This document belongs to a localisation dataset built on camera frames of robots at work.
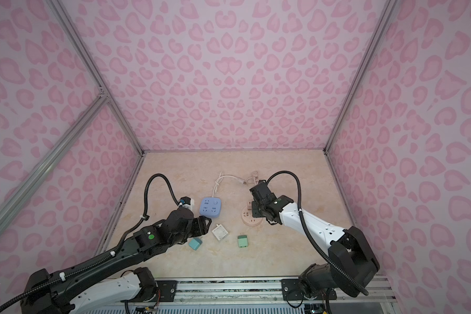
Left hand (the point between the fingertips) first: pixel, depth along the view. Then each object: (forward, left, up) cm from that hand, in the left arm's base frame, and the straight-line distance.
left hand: (210, 225), depth 77 cm
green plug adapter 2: (-2, -13, -12) cm, 17 cm away
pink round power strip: (+8, -15, -10) cm, 20 cm away
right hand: (+10, -19, -4) cm, 21 cm away
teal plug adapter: (-4, +7, -9) cm, 13 cm away
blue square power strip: (+13, +3, -10) cm, 17 cm away
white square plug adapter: (+1, -2, -10) cm, 10 cm away
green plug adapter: (+5, -17, +5) cm, 18 cm away
